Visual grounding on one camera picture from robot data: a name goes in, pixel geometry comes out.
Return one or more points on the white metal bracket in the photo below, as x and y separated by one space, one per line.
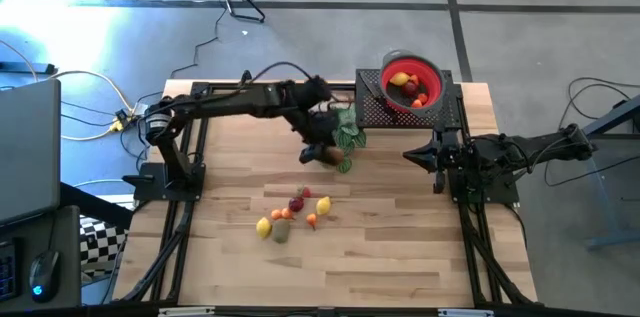
465 313
185 312

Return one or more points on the black perforated metal shelf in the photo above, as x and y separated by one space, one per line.
370 114

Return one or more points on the yellow toy lemon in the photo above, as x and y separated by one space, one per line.
400 78
324 205
263 228

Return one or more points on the black frame clamp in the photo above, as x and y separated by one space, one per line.
245 77

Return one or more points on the black knife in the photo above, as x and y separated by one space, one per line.
372 89

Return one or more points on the black computer mouse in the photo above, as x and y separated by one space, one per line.
44 274

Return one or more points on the dark red toy plum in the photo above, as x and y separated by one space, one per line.
296 204
410 88

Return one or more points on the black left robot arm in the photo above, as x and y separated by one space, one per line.
235 102

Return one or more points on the brown toy kiwi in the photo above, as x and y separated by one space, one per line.
334 157

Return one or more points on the dark grey desk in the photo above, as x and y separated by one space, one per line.
67 237

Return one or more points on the blue grey side table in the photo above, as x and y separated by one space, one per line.
597 197

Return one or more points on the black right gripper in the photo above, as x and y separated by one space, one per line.
447 157

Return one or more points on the green toy mango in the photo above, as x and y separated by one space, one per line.
281 231

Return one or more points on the grey power adapter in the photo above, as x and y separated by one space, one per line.
139 109

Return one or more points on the black floor bar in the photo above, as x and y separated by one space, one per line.
27 68

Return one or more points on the black keyboard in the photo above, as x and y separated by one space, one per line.
7 269

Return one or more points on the black white checkerboard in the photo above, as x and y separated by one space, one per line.
100 244

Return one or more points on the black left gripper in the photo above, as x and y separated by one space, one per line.
320 124

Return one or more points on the red collapsible colander bowl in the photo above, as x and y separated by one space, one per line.
435 82

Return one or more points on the grey monitor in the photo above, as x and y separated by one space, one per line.
27 152

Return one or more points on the small orange toy fruit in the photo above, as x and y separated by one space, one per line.
286 213
276 214

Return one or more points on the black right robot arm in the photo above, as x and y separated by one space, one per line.
525 149

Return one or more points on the artificial striped green plant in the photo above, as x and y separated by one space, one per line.
352 132

